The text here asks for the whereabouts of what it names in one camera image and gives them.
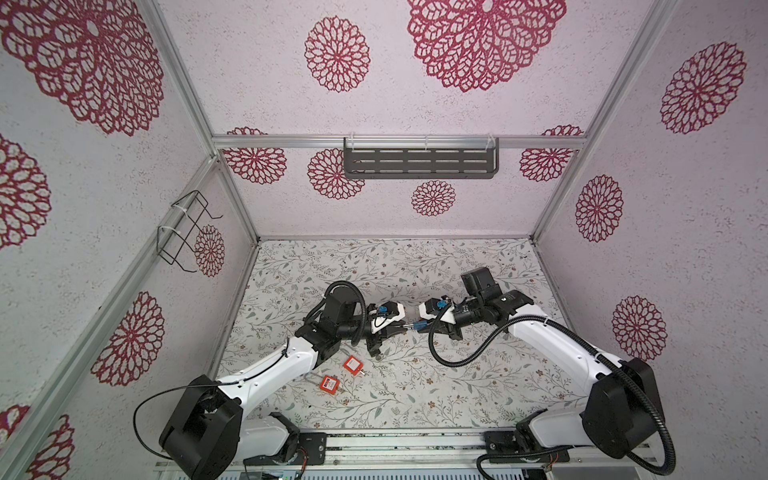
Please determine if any grey slotted wall shelf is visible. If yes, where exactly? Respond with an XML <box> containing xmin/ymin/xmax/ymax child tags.
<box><xmin>342</xmin><ymin>137</ymin><xmax>499</xmax><ymax>180</ymax></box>

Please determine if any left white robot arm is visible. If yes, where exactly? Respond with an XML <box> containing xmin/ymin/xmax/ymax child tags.
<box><xmin>159</xmin><ymin>280</ymin><xmax>406</xmax><ymax>479</ymax></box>

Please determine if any red padlock left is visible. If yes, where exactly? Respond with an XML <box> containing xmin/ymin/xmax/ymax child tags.
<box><xmin>303</xmin><ymin>372</ymin><xmax>340</xmax><ymax>395</ymax></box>

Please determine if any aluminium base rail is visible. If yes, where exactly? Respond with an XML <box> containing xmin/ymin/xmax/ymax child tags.
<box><xmin>220</xmin><ymin>428</ymin><xmax>654</xmax><ymax>479</ymax></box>

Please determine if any right black corrugated hose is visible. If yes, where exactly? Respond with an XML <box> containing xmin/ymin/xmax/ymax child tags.
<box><xmin>427</xmin><ymin>308</ymin><xmax>677</xmax><ymax>476</ymax></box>

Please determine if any red padlock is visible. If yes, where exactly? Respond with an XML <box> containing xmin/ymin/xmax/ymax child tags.
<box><xmin>303</xmin><ymin>372</ymin><xmax>340</xmax><ymax>395</ymax></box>
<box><xmin>343</xmin><ymin>355</ymin><xmax>366</xmax><ymax>376</ymax></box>

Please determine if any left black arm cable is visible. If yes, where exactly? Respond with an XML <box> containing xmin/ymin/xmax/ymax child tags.
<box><xmin>131</xmin><ymin>350</ymin><xmax>289</xmax><ymax>463</ymax></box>

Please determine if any blue padlock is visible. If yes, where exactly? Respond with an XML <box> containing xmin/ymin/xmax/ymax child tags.
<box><xmin>405</xmin><ymin>321</ymin><xmax>428</xmax><ymax>331</ymax></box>

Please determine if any black wire wall basket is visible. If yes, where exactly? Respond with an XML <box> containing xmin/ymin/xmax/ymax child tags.
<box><xmin>155</xmin><ymin>190</ymin><xmax>226</xmax><ymax>278</ymax></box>

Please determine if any red padlock middle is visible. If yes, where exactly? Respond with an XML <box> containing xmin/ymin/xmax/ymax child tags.
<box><xmin>343</xmin><ymin>355</ymin><xmax>366</xmax><ymax>376</ymax></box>

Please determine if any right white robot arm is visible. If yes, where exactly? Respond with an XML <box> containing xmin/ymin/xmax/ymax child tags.
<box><xmin>418</xmin><ymin>267</ymin><xmax>674</xmax><ymax>460</ymax></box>

